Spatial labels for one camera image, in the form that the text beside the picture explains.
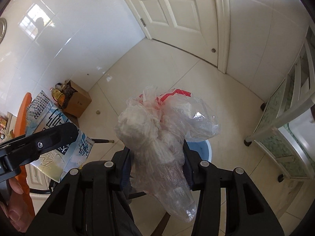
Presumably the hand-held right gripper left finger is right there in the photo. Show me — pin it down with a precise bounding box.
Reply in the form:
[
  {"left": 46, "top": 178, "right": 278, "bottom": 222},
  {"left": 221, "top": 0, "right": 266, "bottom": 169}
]
[{"left": 25, "top": 147, "right": 134, "bottom": 236}]

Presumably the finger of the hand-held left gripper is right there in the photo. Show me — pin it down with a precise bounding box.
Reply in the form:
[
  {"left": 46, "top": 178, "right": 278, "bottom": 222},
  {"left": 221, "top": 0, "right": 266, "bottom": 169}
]
[{"left": 0, "top": 122, "right": 79, "bottom": 183}]

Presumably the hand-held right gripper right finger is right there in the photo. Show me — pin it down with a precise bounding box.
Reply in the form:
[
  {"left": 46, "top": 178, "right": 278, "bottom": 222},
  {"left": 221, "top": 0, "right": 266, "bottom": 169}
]
[{"left": 183, "top": 139, "right": 284, "bottom": 236}]

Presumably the blue plastic bin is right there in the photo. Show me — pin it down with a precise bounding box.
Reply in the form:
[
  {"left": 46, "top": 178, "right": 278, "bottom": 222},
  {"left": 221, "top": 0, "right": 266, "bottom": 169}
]
[{"left": 184, "top": 139, "right": 212, "bottom": 168}]

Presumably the blue and white printed bag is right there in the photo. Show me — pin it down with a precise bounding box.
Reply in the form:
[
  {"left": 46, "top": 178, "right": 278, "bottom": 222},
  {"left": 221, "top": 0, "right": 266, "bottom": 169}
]
[{"left": 25, "top": 90, "right": 95, "bottom": 183}]

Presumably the clear plastic bag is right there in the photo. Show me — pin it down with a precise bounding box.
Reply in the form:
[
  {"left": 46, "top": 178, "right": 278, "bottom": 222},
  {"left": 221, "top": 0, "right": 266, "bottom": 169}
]
[{"left": 114, "top": 86, "right": 221, "bottom": 224}]

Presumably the person's left hand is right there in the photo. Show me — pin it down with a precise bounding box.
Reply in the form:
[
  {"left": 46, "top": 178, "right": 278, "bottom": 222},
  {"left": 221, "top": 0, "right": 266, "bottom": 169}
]
[{"left": 0, "top": 177, "right": 32, "bottom": 234}]

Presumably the round orange table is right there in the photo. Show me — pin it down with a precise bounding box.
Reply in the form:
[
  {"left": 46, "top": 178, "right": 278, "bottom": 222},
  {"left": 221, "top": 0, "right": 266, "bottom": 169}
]
[{"left": 13, "top": 92, "right": 36, "bottom": 217}]

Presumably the yellow cooking oil bottle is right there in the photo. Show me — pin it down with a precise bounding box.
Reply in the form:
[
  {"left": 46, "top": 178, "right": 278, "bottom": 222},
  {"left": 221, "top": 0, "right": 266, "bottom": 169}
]
[{"left": 50, "top": 84, "right": 66, "bottom": 107}]

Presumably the brown cardboard box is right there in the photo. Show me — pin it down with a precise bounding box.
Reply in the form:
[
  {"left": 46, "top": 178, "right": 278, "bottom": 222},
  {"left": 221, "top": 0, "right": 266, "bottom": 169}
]
[{"left": 63, "top": 80, "right": 92, "bottom": 118}]

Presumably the round metal lid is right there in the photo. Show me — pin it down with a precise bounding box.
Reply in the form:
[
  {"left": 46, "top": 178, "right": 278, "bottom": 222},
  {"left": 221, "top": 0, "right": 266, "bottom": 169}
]
[{"left": 0, "top": 18, "right": 7, "bottom": 43}]

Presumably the white panelled door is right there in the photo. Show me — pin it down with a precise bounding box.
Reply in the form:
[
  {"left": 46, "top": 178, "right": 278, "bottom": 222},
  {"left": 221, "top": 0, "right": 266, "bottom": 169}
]
[{"left": 116, "top": 0, "right": 219, "bottom": 67}]

